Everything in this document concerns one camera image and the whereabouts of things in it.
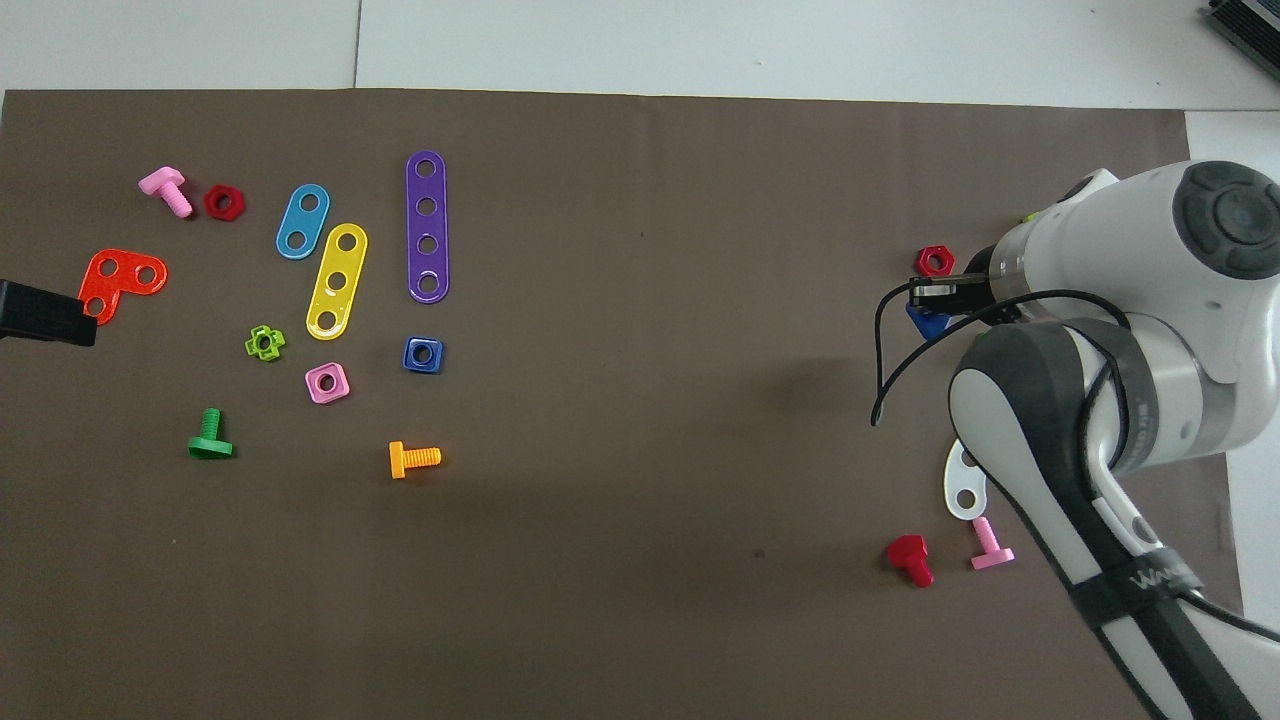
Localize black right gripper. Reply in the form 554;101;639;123
910;250;1001;323

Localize blue plastic screw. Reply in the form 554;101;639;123
905;300;953;343

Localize pink plastic screw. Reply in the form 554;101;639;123
970;517;1016;571
138;166;194;219

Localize dark green plastic screw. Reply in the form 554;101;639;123
187;407;235;460

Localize red plastic screw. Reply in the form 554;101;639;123
886;535;935;588

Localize pink square nut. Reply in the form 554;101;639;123
305;362;352;405

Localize orange plastic screw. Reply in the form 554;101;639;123
389;441;442;480

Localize orange heart-shaped holed plate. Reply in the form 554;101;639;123
78;248;169;326

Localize white curved holed plate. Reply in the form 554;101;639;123
943;438;991;522

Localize blue two-hole plate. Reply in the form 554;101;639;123
275;184;331;261

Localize yellow three-hole plate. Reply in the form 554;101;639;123
305;223;369;342

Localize brown table mat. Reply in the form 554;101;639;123
0;88;1256;720

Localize purple four-hole plate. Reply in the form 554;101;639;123
405;150;451;304

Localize black ribbed device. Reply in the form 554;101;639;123
1205;0;1280;81

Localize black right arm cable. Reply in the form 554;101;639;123
871;288;1131;481

